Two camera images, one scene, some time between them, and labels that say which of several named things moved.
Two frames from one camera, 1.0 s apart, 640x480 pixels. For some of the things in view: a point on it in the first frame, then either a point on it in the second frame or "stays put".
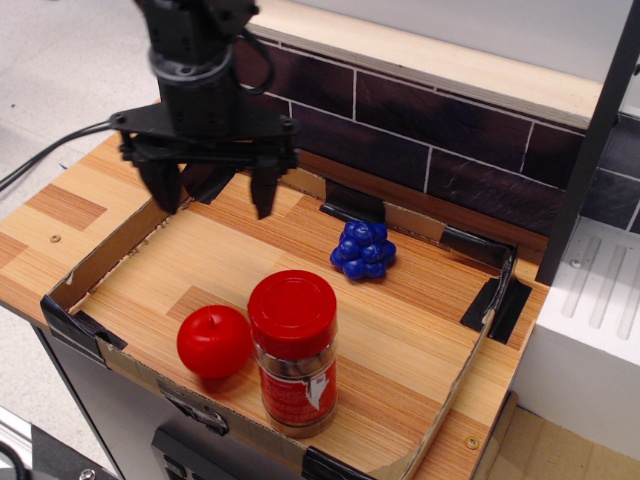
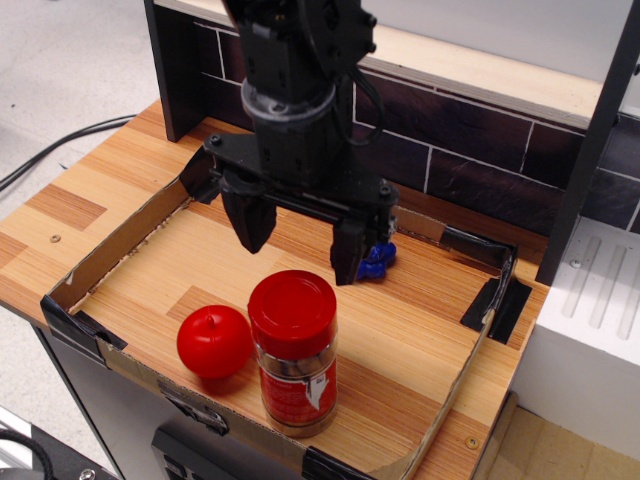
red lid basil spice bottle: x=293 y=319 stays put
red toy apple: x=214 y=341 stays put
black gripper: x=199 y=121 → x=310 y=160
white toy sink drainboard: x=583 y=366 stays put
